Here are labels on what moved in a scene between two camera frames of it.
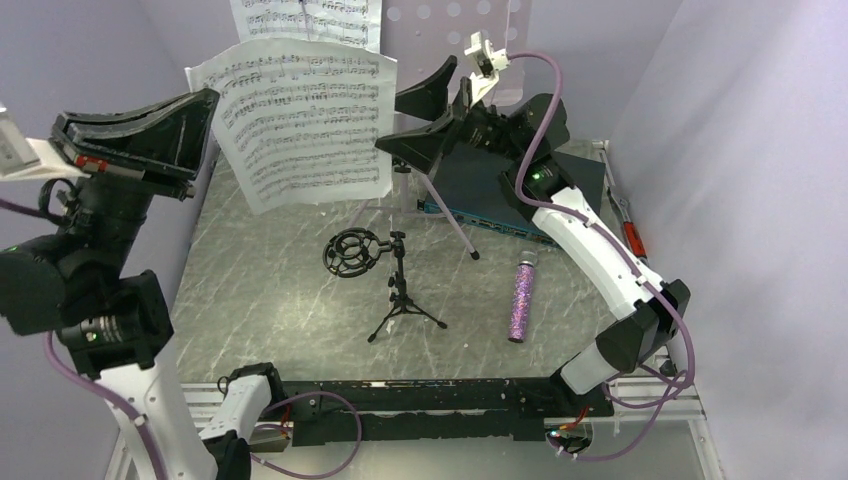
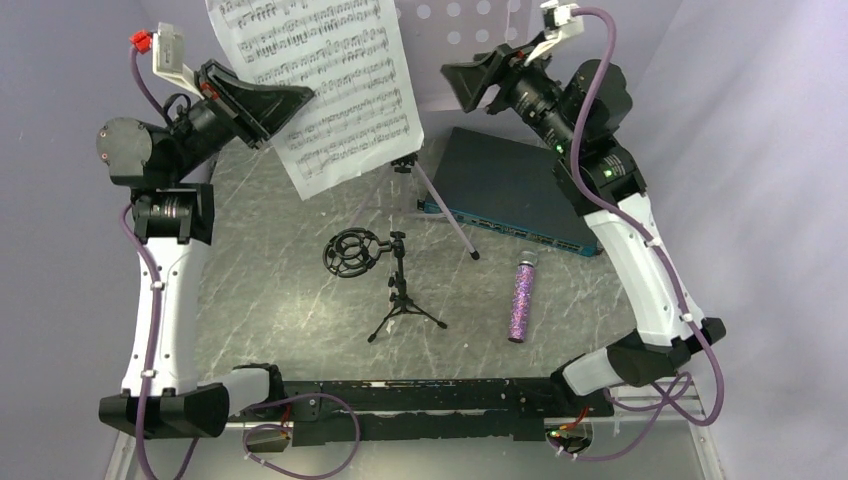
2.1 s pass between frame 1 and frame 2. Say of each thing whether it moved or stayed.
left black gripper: moved
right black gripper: moved
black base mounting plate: stayed
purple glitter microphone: stayed
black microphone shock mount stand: stayed
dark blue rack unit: stayed
